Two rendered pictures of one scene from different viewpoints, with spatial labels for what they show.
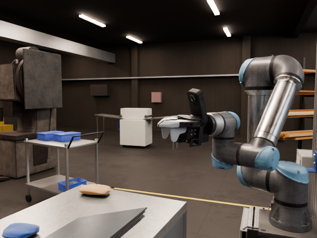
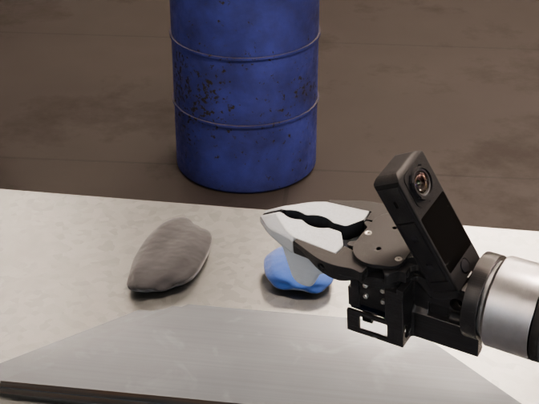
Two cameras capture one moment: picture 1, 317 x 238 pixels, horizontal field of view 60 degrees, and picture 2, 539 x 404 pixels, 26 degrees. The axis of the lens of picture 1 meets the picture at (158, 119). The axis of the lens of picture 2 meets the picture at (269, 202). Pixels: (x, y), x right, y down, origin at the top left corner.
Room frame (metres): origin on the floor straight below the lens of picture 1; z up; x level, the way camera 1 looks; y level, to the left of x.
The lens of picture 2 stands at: (0.49, -0.85, 1.97)
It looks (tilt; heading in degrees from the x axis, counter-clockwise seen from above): 30 degrees down; 74
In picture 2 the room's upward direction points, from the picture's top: straight up
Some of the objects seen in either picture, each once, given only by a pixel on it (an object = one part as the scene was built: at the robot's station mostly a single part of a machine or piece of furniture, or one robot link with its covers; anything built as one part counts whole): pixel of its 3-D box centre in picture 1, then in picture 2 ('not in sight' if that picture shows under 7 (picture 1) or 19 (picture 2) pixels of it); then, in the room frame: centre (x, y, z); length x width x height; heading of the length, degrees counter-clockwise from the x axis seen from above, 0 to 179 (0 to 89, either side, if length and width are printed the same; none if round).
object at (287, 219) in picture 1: (289, 210); not in sight; (1.03, -0.51, 1.09); 0.15 x 0.15 x 0.10
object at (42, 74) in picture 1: (23, 110); not in sight; (5.42, 2.67, 1.27); 1.37 x 1.14 x 2.54; 161
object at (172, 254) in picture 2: not in sight; (172, 254); (0.74, 0.56, 1.06); 0.20 x 0.10 x 0.03; 61
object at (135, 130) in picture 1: (136, 127); not in sight; (8.43, 0.68, 0.60); 2.64 x 0.63 x 1.19; 71
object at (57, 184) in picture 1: (64, 167); not in sight; (3.87, 1.35, 0.52); 1.11 x 0.65 x 1.05; 62
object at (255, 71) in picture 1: (259, 124); not in sight; (1.12, -0.41, 1.41); 0.15 x 0.12 x 0.55; 44
